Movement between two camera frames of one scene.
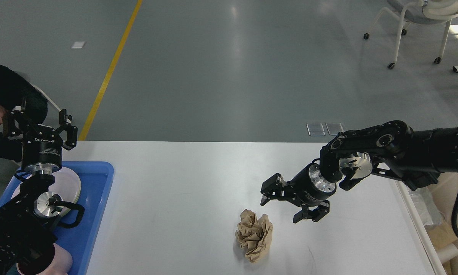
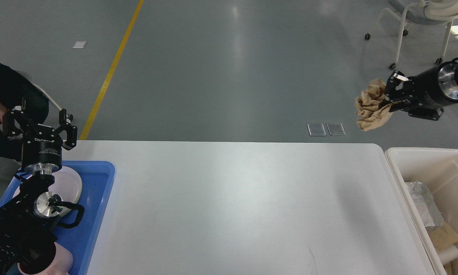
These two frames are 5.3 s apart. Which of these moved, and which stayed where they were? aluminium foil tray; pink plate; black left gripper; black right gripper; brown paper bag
Moved: black right gripper
Stayed: black left gripper; brown paper bag; pink plate; aluminium foil tray
